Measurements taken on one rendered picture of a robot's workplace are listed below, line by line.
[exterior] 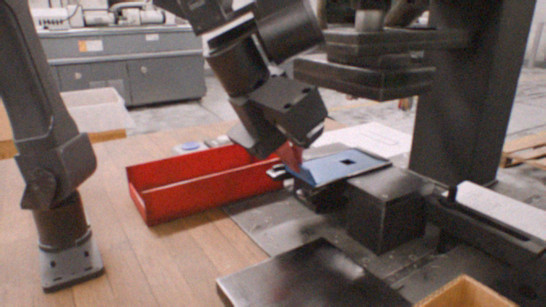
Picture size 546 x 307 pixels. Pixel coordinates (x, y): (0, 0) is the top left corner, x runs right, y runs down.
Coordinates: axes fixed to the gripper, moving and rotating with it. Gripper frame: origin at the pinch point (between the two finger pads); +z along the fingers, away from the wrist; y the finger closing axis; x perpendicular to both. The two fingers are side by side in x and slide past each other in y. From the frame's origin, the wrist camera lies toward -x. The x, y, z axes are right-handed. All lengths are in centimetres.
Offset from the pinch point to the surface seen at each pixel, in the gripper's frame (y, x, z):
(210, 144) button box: -2.4, 34.3, 7.5
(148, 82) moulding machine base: 43, 440, 101
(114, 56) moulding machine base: 29, 440, 52
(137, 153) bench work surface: -15.7, 45.2, 3.3
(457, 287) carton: -0.6, -24.3, 4.5
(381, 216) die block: 2.8, -11.0, 6.7
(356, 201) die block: 2.9, -6.4, 6.6
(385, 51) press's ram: 16.1, -5.3, -8.4
